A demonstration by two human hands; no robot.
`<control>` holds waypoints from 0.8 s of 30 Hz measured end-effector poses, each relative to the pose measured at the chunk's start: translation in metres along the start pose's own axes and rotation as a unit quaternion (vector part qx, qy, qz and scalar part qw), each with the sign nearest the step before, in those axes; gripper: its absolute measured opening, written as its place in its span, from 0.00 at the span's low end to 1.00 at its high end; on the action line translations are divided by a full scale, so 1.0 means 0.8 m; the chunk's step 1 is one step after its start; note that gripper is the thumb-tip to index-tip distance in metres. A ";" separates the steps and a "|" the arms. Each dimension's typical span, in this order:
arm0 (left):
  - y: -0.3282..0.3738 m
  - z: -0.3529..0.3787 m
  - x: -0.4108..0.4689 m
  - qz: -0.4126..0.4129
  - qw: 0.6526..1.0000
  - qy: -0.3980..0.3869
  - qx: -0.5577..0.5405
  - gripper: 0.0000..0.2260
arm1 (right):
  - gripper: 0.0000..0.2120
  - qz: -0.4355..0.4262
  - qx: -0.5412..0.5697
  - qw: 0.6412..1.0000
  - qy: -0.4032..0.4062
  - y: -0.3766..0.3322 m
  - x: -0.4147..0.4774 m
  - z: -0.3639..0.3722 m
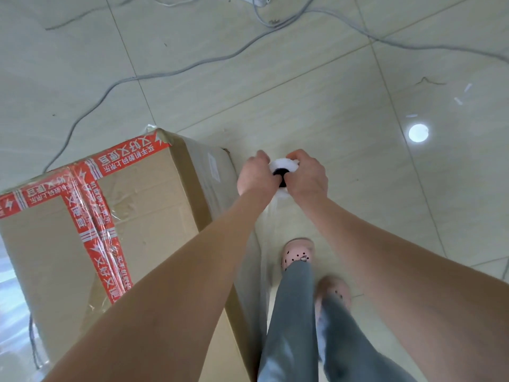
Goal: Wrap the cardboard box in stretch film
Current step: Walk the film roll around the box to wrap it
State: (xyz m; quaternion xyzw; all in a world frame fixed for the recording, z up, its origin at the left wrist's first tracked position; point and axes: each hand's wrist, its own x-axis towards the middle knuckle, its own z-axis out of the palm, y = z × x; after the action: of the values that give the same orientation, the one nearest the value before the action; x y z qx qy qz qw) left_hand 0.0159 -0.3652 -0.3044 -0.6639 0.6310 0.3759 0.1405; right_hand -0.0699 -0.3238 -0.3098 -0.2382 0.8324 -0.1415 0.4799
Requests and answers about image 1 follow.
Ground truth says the person's right leg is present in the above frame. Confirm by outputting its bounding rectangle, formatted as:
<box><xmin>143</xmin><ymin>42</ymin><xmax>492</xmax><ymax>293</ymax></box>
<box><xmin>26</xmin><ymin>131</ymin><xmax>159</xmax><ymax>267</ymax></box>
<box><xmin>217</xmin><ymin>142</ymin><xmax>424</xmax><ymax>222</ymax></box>
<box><xmin>317</xmin><ymin>295</ymin><xmax>416</xmax><ymax>382</ymax></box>

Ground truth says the clear stretch wrap roll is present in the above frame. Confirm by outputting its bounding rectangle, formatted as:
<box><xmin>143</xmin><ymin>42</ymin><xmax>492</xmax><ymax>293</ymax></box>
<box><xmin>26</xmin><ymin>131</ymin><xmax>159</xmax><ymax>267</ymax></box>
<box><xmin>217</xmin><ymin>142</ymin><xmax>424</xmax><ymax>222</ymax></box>
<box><xmin>269</xmin><ymin>157</ymin><xmax>300</xmax><ymax>199</ymax></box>

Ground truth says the red printed packing tape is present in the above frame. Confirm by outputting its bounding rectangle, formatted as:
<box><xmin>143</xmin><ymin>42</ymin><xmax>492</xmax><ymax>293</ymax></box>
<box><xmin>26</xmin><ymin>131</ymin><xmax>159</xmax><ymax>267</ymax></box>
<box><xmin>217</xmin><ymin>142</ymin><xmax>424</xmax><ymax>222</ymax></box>
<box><xmin>0</xmin><ymin>130</ymin><xmax>171</xmax><ymax>305</ymax></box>

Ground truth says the pink right clog shoe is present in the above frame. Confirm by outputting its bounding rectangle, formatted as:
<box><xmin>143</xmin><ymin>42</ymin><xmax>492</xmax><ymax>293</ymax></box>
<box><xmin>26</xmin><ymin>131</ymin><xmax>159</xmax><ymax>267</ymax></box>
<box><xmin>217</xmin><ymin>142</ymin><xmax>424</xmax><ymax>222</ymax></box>
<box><xmin>315</xmin><ymin>275</ymin><xmax>353</xmax><ymax>315</ymax></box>

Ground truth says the pink clog shoe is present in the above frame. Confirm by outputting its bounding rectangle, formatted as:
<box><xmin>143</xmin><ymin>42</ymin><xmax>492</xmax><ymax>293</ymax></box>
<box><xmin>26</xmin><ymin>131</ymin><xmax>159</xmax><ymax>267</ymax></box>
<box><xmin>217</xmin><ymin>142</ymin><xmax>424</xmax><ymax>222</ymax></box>
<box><xmin>315</xmin><ymin>275</ymin><xmax>353</xmax><ymax>315</ymax></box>
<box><xmin>281</xmin><ymin>238</ymin><xmax>315</xmax><ymax>272</ymax></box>

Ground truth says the person's leg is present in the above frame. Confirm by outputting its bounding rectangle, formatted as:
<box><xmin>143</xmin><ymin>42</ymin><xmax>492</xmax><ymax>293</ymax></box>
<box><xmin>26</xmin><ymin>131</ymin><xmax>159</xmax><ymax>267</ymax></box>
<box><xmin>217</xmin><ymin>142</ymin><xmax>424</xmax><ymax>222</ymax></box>
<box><xmin>258</xmin><ymin>260</ymin><xmax>319</xmax><ymax>382</ymax></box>
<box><xmin>317</xmin><ymin>295</ymin><xmax>416</xmax><ymax>382</ymax></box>

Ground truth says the grey cable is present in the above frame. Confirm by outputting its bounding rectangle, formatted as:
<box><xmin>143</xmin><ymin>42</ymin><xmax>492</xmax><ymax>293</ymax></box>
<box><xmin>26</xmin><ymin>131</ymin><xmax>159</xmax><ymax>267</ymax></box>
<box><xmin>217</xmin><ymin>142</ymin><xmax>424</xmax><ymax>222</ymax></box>
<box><xmin>42</xmin><ymin>0</ymin><xmax>319</xmax><ymax>174</ymax></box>
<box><xmin>252</xmin><ymin>0</ymin><xmax>509</xmax><ymax>65</ymax></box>

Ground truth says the large cardboard box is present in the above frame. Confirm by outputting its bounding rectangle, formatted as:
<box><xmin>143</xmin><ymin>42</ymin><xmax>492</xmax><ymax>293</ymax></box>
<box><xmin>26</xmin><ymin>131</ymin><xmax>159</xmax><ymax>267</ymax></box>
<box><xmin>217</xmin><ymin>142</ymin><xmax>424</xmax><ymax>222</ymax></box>
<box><xmin>0</xmin><ymin>128</ymin><xmax>271</xmax><ymax>382</ymax></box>

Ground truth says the person's left leg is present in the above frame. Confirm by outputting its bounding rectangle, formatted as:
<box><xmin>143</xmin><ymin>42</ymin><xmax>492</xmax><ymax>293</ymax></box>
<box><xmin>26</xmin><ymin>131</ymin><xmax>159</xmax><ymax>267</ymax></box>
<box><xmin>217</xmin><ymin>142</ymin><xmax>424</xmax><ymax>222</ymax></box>
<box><xmin>258</xmin><ymin>260</ymin><xmax>319</xmax><ymax>382</ymax></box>

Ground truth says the person's left hand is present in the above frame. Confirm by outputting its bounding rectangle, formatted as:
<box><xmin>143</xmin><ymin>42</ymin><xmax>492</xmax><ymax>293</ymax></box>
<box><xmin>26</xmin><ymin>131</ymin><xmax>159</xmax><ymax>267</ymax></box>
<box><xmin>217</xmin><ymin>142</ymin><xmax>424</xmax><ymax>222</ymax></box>
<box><xmin>237</xmin><ymin>150</ymin><xmax>282</xmax><ymax>196</ymax></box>

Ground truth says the person's right hand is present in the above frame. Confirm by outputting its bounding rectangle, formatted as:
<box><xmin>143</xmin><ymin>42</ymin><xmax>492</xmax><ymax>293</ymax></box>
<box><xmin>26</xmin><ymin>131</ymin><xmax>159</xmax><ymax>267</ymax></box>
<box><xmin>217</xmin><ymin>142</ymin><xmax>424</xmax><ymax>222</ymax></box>
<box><xmin>283</xmin><ymin>149</ymin><xmax>329</xmax><ymax>200</ymax></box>

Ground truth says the person's right forearm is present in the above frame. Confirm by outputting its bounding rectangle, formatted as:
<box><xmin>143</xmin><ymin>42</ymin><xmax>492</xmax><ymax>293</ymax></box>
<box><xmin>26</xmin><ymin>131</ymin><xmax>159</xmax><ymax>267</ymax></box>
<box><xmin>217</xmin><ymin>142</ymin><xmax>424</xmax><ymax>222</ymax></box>
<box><xmin>294</xmin><ymin>194</ymin><xmax>509</xmax><ymax>382</ymax></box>

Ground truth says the person's left forearm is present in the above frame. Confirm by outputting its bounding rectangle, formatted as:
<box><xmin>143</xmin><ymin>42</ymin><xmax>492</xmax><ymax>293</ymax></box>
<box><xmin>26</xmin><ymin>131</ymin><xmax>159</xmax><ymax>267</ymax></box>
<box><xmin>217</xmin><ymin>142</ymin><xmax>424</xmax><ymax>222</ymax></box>
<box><xmin>43</xmin><ymin>189</ymin><xmax>275</xmax><ymax>382</ymax></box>

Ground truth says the pink left clog shoe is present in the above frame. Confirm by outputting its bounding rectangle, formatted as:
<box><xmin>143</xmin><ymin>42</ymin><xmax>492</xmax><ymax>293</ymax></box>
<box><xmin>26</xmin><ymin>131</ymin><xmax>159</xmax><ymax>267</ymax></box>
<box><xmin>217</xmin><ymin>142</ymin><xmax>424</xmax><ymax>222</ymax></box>
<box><xmin>281</xmin><ymin>238</ymin><xmax>315</xmax><ymax>272</ymax></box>

